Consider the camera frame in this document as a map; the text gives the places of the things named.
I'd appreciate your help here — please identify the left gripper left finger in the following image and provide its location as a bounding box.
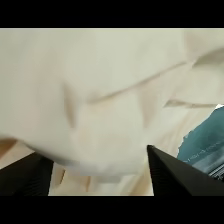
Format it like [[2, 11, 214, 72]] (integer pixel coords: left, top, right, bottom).
[[0, 151, 55, 197]]

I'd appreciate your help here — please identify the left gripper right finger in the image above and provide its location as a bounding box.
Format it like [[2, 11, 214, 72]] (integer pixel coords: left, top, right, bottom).
[[146, 144, 224, 197]]

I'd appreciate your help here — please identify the cream garment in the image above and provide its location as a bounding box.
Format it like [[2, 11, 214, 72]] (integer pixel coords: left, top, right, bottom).
[[0, 28, 224, 197]]

